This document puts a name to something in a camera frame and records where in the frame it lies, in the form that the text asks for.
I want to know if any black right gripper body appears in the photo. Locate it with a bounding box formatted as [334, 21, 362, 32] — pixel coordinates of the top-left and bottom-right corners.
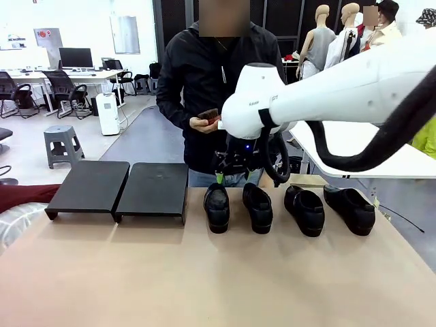
[221, 134, 263, 168]

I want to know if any black leather shoe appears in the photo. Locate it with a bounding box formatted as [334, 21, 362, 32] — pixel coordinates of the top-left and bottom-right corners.
[323, 184, 377, 236]
[203, 183, 230, 234]
[283, 185, 325, 238]
[242, 182, 273, 235]

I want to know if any brown shoe brush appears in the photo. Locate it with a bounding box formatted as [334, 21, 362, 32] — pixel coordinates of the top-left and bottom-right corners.
[197, 108, 222, 125]

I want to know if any person's right forearm black sleeve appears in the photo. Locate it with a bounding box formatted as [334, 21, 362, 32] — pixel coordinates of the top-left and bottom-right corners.
[156, 95, 195, 132]

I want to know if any black shoe stand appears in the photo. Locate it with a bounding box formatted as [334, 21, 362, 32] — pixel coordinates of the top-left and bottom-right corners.
[114, 162, 189, 226]
[44, 160, 131, 222]

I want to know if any person's right hand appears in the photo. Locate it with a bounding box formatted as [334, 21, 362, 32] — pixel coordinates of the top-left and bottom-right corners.
[189, 115, 219, 131]

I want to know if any black plastic crate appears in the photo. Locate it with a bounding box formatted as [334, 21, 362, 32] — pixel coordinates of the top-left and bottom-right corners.
[287, 155, 311, 176]

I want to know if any white folding table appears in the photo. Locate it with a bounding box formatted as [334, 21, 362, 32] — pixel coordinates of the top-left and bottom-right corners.
[289, 119, 436, 178]

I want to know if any person in black jacket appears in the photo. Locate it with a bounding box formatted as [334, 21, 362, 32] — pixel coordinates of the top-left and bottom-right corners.
[155, 0, 290, 188]

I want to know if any white air purifier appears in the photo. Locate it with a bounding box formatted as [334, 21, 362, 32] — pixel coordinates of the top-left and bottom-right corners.
[95, 92, 121, 136]

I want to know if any mannequin in grey tank top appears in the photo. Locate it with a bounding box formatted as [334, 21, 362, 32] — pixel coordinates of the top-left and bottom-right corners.
[295, 3, 338, 82]

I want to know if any mannequin in white navy jacket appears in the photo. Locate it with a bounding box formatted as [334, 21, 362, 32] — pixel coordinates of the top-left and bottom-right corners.
[323, 2, 362, 71]

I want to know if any black office chair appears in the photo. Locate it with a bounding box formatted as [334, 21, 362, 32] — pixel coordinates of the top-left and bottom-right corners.
[103, 59, 137, 96]
[0, 71, 41, 119]
[42, 69, 93, 120]

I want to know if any black tripod pole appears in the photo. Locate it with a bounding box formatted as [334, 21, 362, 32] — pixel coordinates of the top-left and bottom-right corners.
[343, 29, 357, 61]

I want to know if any white office desk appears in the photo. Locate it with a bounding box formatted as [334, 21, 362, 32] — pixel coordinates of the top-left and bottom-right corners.
[0, 69, 127, 113]

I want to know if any grey plastic stool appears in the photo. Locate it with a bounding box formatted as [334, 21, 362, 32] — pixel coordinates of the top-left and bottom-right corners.
[43, 125, 85, 170]

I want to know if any neon yellow garment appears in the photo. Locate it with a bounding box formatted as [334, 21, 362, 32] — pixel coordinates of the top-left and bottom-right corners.
[411, 115, 436, 161]

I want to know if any black computer monitor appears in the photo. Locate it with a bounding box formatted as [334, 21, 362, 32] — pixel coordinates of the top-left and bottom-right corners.
[59, 47, 94, 69]

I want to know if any mannequin in cream jacket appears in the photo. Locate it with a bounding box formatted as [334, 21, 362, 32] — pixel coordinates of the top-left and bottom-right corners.
[369, 0, 405, 47]

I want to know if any dark red cloth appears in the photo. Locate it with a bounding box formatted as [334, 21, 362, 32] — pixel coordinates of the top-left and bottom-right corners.
[0, 183, 61, 215]

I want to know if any grey cabinet with red sign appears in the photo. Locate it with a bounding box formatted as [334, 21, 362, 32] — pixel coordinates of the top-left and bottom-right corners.
[33, 27, 64, 69]

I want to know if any white plastic bag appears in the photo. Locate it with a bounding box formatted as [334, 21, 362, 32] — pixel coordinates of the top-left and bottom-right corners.
[0, 201, 48, 256]

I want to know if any black swivel chair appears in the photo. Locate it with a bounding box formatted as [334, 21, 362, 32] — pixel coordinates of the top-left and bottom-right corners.
[0, 127, 20, 187]

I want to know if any mannequin with bucket hat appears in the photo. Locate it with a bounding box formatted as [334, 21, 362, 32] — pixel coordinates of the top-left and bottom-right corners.
[415, 8, 436, 38]

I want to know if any black velcro strap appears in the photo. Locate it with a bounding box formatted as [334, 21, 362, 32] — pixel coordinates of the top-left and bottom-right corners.
[258, 107, 281, 129]

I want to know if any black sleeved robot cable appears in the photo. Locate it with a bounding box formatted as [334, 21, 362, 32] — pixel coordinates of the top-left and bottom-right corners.
[257, 63, 436, 189]

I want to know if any thin black cable tie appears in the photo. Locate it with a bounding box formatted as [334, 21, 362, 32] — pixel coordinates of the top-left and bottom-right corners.
[377, 203, 426, 234]

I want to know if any white wall panel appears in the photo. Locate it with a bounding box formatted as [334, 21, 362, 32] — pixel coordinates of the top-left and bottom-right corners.
[109, 15, 141, 55]

